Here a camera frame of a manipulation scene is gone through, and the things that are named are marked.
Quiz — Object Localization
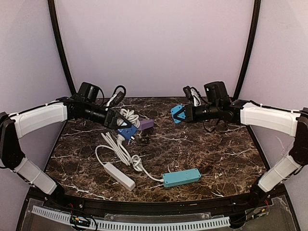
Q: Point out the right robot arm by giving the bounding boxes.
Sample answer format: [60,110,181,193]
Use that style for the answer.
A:
[171,100,308,193]

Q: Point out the black frame post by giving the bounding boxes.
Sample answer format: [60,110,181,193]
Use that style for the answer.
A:
[47,0,77,95]
[233,0,261,100]

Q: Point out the purple power strip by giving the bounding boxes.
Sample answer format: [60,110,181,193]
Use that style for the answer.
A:
[138,119,154,131]

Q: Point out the teal power strip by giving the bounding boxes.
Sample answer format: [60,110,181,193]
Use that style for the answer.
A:
[163,168,202,188]

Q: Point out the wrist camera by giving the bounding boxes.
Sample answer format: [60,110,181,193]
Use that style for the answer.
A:
[204,81,229,103]
[77,82,100,103]

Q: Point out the black front rail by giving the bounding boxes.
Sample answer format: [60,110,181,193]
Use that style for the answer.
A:
[57,192,253,217]

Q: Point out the purple strip white cable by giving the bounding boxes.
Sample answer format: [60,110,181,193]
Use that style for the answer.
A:
[119,108,141,132]

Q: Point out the dark blue cube socket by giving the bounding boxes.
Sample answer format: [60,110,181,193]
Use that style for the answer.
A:
[117,125,138,141]

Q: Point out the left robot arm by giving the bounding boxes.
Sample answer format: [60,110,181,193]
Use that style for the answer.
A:
[0,97,132,196]

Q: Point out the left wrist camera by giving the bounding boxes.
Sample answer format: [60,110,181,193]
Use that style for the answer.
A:
[77,82,100,103]

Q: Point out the white slotted cable duct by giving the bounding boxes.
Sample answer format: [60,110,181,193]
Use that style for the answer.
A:
[31,205,230,231]

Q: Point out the right black frame post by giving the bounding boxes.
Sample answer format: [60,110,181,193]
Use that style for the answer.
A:
[233,0,261,100]

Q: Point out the light blue plug adapter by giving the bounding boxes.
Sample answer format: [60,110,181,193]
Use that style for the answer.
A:
[170,105,187,124]

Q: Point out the white power strip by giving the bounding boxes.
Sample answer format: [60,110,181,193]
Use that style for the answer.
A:
[103,163,136,191]

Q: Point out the left black frame post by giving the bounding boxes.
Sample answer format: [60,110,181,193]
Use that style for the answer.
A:
[47,0,77,95]

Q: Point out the left circuit board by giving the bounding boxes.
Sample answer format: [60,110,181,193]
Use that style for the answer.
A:
[69,215,91,227]

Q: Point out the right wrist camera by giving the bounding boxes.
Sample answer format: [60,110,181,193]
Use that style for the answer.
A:
[204,81,229,103]

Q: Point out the teal strip white cable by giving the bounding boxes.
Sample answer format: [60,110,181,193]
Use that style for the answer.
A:
[131,154,165,181]

